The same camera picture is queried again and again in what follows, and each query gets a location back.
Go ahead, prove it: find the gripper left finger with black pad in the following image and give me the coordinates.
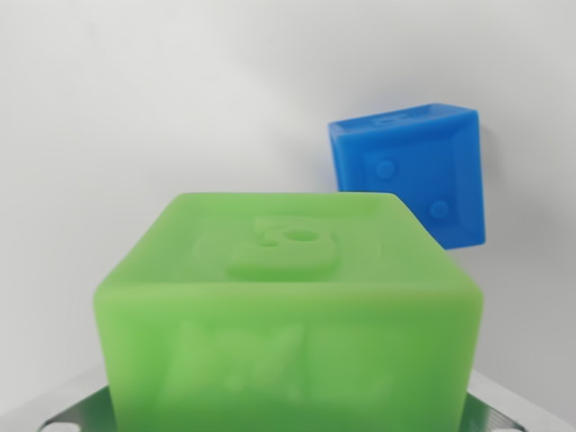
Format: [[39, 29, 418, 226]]
[[0, 364, 120, 432]]

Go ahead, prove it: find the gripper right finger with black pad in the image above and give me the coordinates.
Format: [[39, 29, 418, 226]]
[[457, 370, 576, 432]]

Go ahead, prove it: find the blue embossed cube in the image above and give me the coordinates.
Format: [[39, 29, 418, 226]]
[[327, 102, 489, 251]]

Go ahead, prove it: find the green embossed cube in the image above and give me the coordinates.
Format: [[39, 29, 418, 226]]
[[91, 191, 487, 432]]

